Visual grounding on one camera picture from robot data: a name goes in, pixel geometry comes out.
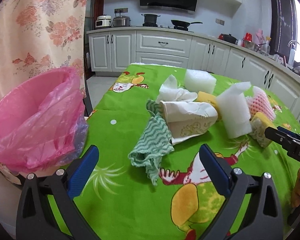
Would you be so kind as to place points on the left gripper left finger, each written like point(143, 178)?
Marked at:
point(35, 218)

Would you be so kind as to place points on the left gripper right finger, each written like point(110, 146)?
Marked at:
point(263, 217)

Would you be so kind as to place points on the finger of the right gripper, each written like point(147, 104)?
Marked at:
point(290, 133)
point(278, 137)

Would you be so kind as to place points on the small pink foam fruit net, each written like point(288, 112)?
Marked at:
point(259, 102)

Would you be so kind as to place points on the long white foam block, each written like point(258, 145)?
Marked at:
point(234, 110)

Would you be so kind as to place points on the paper cup with green print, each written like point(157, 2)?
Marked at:
point(188, 119)

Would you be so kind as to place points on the white foam cube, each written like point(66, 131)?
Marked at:
point(199, 81)

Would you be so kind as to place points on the white tissue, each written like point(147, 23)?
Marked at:
point(170, 91)

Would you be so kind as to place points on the green white wavy cloth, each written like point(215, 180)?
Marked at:
point(155, 143)

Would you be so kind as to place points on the pink lined trash bin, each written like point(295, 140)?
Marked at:
point(42, 122)

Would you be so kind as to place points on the right hand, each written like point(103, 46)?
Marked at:
point(295, 196)

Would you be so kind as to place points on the yellow green scouring sponge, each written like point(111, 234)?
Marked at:
point(259, 123)

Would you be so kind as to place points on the chrome sink faucet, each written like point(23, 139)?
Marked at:
point(292, 45)

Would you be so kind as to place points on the green cartoon tablecloth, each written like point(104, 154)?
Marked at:
point(119, 201)

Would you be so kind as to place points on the steel bowl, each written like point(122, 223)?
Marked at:
point(251, 45)

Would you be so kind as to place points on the pink thermos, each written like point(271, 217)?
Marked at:
point(259, 37)

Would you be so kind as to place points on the dark framed window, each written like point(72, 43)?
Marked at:
point(283, 27)

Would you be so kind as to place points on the black red casserole pot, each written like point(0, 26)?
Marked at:
point(228, 38)

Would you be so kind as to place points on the black frying pan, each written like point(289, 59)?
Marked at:
point(182, 25)

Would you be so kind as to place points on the black stock pot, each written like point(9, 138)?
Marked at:
point(150, 20)

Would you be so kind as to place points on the white lower cabinets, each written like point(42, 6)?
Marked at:
point(113, 49)

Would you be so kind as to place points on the floral peach curtain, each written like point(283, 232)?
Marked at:
point(37, 36)

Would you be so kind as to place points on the steel pressure cooker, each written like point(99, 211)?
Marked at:
point(121, 21)

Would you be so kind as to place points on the white rice cooker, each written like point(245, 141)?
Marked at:
point(103, 21)

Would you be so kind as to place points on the wall power socket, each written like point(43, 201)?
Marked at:
point(120, 10)

